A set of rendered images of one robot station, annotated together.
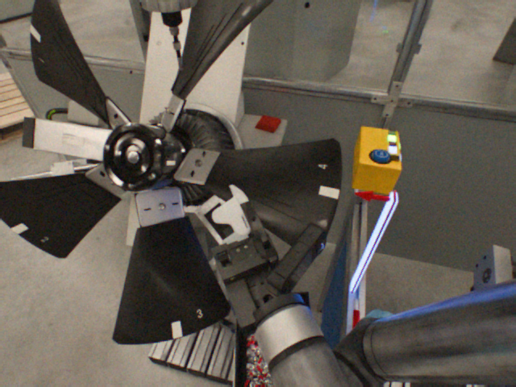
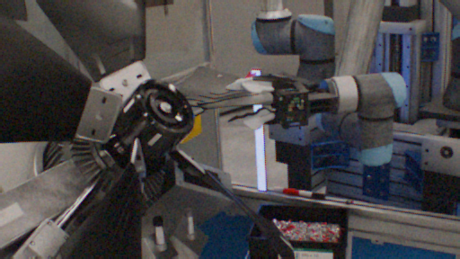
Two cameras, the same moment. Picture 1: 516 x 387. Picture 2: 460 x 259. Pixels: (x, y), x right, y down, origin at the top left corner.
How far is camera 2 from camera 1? 1.00 m
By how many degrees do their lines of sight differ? 66
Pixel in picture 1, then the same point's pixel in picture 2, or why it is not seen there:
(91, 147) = (34, 207)
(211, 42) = (126, 14)
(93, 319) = not seen: outside the picture
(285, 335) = (347, 78)
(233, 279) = (305, 96)
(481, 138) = not seen: hidden behind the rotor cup
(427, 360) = (365, 51)
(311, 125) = not seen: hidden behind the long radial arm
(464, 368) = (372, 35)
